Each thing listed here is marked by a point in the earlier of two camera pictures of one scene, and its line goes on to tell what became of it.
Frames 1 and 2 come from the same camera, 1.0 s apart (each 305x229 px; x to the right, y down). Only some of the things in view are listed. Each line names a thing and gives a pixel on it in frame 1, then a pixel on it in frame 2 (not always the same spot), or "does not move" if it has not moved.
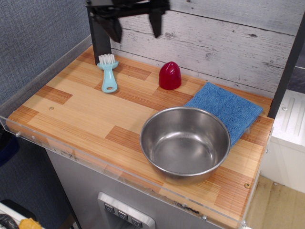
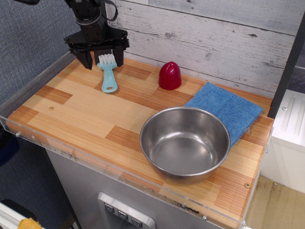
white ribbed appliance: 284,164 does not move
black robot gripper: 110,9 → 96,36
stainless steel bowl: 186,145 does not move
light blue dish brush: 107,61 does not move
